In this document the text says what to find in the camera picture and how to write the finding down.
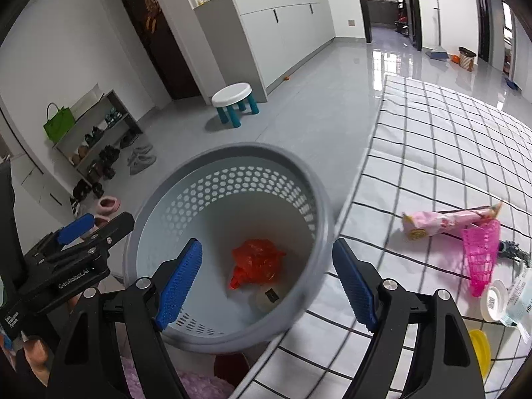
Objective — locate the red plastic bag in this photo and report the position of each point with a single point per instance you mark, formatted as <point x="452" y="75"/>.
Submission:
<point x="255" y="262"/>

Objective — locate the white round container black label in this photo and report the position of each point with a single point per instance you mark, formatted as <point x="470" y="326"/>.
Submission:
<point x="266" y="301"/>

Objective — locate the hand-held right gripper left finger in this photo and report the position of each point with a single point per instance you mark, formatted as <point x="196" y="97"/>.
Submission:
<point x="178" y="286"/>

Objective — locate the white paper bag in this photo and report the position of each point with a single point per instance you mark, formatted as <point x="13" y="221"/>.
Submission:
<point x="87" y="102"/>

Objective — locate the blue dustpan with broom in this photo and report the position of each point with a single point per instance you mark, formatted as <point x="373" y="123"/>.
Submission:
<point x="438" y="54"/>

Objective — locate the pink patterned cloth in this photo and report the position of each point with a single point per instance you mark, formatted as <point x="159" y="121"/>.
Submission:
<point x="199" y="384"/>

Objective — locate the grey sneaker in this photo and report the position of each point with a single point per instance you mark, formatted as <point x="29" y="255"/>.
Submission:
<point x="143" y="166"/>
<point x="141" y="151"/>

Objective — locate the white black checked bed sheet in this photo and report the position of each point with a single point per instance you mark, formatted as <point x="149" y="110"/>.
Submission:
<point x="436" y="153"/>

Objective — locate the grey shoe rack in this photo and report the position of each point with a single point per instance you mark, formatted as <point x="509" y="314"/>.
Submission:
<point x="120" y="110"/>

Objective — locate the group of dark shoes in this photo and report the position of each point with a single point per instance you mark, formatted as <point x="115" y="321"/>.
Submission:
<point x="106" y="156"/>

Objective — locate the white sideboard cabinet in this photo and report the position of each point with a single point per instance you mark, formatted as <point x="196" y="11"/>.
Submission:
<point x="282" y="37"/>

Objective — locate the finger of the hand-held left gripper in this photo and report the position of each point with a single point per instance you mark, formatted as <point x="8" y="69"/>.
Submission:
<point x="75" y="226"/>
<point x="116" y="224"/>

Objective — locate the white round lid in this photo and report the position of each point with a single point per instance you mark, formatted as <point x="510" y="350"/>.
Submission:
<point x="492" y="299"/>

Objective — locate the wicker basket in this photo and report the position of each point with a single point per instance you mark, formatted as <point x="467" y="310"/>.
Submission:
<point x="467" y="59"/>

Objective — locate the pink plastic mesh cup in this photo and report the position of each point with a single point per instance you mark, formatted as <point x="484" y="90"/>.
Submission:
<point x="482" y="257"/>

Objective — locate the grey perforated plastic basket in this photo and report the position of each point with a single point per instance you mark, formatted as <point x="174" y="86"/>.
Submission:
<point x="249" y="166"/>

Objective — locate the yellow round lid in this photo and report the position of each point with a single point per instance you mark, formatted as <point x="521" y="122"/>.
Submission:
<point x="480" y="349"/>

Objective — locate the black spiky toy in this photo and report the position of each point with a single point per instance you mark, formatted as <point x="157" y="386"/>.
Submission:
<point x="509" y="249"/>

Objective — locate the dark brown door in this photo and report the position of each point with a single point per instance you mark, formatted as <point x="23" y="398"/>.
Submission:
<point x="166" y="50"/>

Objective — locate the green handbag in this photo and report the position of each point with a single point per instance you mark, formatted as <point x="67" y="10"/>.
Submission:
<point x="60" y="126"/>

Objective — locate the white stool teal legs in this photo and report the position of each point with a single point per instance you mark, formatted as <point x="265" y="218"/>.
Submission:
<point x="232" y="93"/>

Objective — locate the blue floor item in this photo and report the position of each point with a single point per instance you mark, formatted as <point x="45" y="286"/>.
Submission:
<point x="512" y="84"/>

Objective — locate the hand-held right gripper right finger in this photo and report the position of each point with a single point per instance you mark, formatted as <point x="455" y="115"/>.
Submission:
<point x="353" y="286"/>

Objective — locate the person's left hand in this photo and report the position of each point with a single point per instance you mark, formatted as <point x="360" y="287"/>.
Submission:
<point x="35" y="357"/>

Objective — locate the pink snack wrapper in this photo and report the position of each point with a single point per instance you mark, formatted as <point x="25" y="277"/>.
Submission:
<point x="440" y="220"/>

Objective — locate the clear plastic bottle white label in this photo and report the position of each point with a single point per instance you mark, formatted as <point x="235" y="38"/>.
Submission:
<point x="517" y="299"/>

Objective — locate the pink slipper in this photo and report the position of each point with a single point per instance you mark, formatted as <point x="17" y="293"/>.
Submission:
<point x="109" y="204"/>
<point x="102" y="221"/>

